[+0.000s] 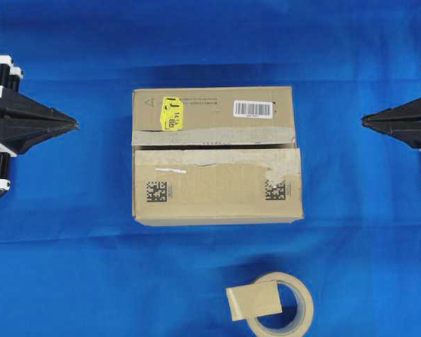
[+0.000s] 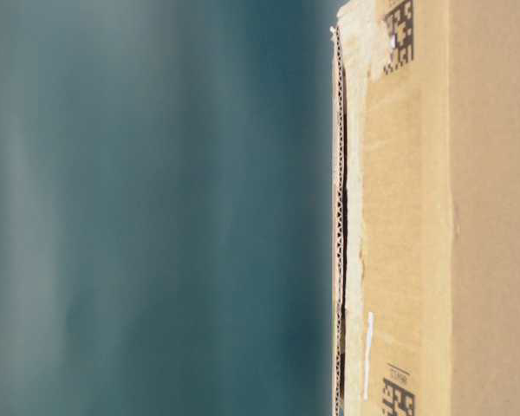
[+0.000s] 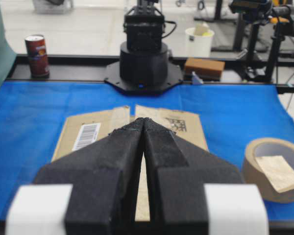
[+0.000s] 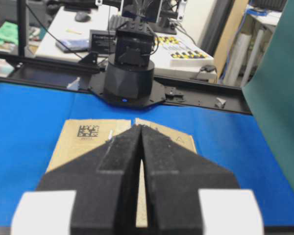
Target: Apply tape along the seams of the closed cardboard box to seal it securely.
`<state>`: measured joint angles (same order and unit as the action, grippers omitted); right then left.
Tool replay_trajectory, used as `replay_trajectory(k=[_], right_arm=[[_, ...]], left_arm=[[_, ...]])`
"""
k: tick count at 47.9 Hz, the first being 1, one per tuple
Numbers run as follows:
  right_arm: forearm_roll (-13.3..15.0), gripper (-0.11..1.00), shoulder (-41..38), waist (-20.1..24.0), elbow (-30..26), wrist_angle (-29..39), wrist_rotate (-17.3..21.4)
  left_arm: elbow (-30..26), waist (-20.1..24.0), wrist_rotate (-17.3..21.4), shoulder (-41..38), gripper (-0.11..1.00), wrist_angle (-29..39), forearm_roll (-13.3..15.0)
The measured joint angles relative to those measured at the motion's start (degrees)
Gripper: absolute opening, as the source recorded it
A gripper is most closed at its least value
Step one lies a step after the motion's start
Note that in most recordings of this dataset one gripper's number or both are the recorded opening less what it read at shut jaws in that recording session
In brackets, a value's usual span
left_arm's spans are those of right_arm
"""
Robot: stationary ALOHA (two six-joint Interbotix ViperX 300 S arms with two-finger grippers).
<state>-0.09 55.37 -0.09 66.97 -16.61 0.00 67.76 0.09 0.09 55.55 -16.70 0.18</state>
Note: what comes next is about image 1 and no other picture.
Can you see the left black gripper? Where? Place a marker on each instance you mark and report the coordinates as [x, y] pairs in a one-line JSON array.
[[17, 136]]

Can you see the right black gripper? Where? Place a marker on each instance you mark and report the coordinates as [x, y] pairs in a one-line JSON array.
[[401, 123]]

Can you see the beige tape strip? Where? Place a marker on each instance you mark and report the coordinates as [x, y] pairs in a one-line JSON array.
[[254, 300]]

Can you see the brown cardboard box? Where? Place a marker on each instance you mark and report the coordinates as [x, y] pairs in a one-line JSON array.
[[215, 156]]

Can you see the beige masking tape roll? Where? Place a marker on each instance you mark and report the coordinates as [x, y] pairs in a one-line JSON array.
[[304, 310]]

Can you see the blue table cloth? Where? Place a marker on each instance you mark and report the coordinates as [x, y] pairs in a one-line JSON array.
[[73, 262]]

